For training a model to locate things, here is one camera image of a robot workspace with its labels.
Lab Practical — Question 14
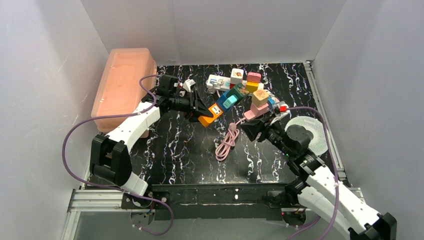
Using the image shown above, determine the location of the blue socket cube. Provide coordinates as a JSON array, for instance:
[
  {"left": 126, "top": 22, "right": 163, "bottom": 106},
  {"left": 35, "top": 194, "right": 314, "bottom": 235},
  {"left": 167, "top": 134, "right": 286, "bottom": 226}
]
[{"left": 216, "top": 92, "right": 233, "bottom": 111}]

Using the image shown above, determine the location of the teal white charger plug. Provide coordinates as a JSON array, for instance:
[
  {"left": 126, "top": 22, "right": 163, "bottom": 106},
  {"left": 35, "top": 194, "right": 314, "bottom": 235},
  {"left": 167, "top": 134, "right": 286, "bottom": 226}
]
[{"left": 222, "top": 95, "right": 238, "bottom": 109}]

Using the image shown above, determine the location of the white power strip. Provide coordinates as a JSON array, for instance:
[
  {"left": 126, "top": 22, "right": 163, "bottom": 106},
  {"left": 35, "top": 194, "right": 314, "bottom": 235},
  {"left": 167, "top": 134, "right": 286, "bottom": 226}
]
[{"left": 206, "top": 74, "right": 264, "bottom": 94}]

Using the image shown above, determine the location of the orange socket cube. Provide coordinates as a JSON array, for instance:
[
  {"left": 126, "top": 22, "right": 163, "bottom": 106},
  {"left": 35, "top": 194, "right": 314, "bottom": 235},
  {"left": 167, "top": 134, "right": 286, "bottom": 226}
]
[{"left": 198, "top": 103, "right": 224, "bottom": 128}]

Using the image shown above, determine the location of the white filament spool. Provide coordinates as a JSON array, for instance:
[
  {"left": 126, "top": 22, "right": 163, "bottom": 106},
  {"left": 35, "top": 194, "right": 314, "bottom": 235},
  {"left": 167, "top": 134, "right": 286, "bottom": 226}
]
[{"left": 284, "top": 116, "right": 329, "bottom": 157}]

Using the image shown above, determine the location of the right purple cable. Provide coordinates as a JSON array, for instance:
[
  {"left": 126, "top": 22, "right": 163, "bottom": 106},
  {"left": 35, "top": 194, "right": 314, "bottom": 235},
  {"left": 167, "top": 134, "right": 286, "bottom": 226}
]
[{"left": 279, "top": 105, "right": 340, "bottom": 240}]

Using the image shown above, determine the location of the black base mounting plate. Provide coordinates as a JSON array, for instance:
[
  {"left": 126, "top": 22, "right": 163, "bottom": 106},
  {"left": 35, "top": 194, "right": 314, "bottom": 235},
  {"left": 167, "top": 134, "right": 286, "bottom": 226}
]
[{"left": 121, "top": 183, "right": 308, "bottom": 225}]

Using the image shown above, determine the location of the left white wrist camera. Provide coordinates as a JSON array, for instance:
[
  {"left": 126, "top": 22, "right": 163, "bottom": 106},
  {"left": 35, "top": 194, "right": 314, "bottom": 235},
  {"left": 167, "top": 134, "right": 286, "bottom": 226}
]
[{"left": 182, "top": 79, "right": 196, "bottom": 93}]

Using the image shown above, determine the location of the pink power strip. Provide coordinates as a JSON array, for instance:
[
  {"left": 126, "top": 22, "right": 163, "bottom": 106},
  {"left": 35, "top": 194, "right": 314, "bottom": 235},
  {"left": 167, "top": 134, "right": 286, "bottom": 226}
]
[{"left": 243, "top": 97, "right": 280, "bottom": 121}]

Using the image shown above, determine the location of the white red charger plug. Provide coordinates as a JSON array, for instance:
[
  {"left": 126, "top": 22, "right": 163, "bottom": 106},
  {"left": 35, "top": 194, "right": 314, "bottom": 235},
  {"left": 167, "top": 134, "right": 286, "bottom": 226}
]
[{"left": 229, "top": 68, "right": 244, "bottom": 89}]

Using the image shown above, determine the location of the dark green socket cube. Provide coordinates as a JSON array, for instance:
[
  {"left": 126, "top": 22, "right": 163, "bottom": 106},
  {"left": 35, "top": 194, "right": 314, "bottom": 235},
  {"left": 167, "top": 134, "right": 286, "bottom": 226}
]
[{"left": 227, "top": 83, "right": 250, "bottom": 101}]

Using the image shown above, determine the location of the pink charger plug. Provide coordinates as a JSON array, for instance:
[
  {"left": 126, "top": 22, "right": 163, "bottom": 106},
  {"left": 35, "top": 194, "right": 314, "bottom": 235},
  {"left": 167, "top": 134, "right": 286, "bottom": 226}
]
[{"left": 246, "top": 72, "right": 262, "bottom": 83}]

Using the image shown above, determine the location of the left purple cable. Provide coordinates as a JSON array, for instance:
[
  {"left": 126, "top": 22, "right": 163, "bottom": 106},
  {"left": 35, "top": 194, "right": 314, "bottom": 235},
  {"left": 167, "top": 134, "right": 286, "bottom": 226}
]
[{"left": 62, "top": 74, "right": 175, "bottom": 237}]

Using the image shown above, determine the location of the tan yellow charger plug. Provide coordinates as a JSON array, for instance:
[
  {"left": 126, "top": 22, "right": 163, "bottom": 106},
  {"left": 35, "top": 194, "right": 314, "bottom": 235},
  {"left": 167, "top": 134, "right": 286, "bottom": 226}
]
[{"left": 251, "top": 89, "right": 270, "bottom": 108}]

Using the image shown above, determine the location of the blue plug with white cable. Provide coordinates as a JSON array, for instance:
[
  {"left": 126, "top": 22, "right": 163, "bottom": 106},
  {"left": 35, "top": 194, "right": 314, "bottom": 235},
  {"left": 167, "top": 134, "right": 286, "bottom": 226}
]
[{"left": 267, "top": 96, "right": 276, "bottom": 110}]

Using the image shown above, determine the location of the pink power cord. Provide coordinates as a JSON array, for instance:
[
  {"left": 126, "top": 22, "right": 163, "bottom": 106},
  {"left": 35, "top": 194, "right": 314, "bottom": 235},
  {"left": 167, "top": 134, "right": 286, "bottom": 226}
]
[{"left": 215, "top": 116, "right": 248, "bottom": 163}]

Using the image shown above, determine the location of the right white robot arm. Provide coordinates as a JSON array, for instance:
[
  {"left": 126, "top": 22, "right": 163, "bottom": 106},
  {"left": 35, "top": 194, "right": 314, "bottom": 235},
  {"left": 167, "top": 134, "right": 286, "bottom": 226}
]
[{"left": 241, "top": 117, "right": 397, "bottom": 240}]

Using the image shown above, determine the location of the pink translucent storage box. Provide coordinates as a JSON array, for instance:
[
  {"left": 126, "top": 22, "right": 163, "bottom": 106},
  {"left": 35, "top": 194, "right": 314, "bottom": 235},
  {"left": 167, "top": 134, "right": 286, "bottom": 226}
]
[{"left": 91, "top": 48, "right": 157, "bottom": 118}]

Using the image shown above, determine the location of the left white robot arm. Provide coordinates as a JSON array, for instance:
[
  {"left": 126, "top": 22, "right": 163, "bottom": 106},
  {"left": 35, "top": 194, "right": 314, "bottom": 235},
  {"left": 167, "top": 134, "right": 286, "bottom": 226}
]
[{"left": 89, "top": 74, "right": 212, "bottom": 196}]

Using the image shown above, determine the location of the purple cable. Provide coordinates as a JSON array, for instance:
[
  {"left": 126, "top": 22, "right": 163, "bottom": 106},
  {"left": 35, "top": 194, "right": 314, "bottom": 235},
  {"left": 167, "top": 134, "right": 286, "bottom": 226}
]
[
  {"left": 279, "top": 105, "right": 340, "bottom": 240},
  {"left": 62, "top": 74, "right": 175, "bottom": 237}
]

